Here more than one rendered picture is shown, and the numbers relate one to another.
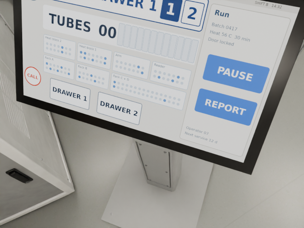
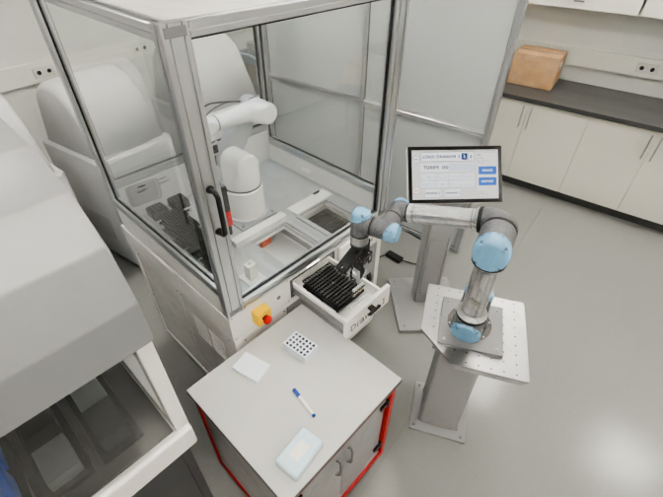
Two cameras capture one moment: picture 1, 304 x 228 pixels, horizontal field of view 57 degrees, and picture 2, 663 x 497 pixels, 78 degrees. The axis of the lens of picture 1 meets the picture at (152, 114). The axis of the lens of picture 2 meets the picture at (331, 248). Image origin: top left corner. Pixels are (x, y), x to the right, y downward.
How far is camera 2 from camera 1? 2.03 m
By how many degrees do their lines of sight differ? 28
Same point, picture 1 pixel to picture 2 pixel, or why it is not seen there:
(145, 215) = not seen: hidden behind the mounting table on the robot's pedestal
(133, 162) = (398, 294)
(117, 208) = (405, 321)
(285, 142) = not seen: hidden behind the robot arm
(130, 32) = (453, 166)
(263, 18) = (489, 153)
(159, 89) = (466, 181)
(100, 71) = (444, 180)
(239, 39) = (485, 160)
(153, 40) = (461, 167)
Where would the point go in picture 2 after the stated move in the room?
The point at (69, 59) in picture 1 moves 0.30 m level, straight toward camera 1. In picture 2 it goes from (432, 179) to (484, 199)
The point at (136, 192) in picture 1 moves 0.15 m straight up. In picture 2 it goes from (412, 309) to (415, 294)
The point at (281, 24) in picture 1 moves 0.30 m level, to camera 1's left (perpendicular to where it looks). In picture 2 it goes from (494, 154) to (453, 167)
